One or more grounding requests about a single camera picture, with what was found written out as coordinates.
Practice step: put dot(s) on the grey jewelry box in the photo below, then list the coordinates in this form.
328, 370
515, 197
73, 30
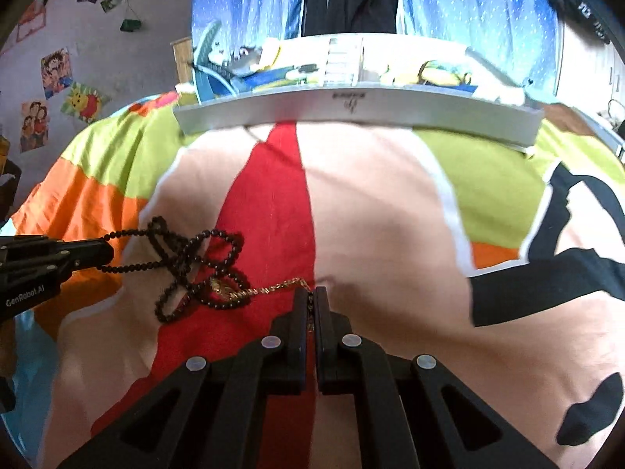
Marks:
293, 107

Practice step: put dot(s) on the green hanging ornament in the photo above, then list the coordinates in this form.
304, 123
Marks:
131, 25

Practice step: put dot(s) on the yellow printed cloth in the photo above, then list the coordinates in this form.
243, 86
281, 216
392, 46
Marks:
425, 73

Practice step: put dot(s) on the cartoon family wall poster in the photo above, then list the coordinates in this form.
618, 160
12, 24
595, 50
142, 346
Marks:
34, 126

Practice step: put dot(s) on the colourful printed blanket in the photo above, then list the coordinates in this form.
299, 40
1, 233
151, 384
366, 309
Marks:
390, 205

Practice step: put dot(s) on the yellow cartoon wall sticker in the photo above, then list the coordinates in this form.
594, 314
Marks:
85, 102

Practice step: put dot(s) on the white wardrobe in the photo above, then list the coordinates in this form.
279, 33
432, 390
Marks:
586, 68

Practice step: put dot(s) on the light blue plastic hoop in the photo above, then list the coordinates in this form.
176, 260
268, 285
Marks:
207, 78

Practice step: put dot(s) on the blue dotted curtain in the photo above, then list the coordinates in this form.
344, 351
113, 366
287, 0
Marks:
464, 5

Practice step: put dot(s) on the wooden cabinet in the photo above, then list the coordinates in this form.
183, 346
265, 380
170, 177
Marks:
183, 58

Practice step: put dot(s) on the white ribbed holder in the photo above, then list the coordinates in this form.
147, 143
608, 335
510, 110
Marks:
344, 61

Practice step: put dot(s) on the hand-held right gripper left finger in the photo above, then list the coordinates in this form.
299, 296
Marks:
299, 322

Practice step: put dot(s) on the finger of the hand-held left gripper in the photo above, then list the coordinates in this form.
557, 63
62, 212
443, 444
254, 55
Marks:
88, 256
29, 243

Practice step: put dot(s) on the red outlined wall paper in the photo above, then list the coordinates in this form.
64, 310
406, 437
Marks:
22, 29

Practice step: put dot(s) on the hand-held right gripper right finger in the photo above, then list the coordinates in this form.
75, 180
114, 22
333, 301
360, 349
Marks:
322, 322

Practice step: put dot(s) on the green wall photo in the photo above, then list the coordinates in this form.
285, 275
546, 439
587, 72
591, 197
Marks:
114, 0

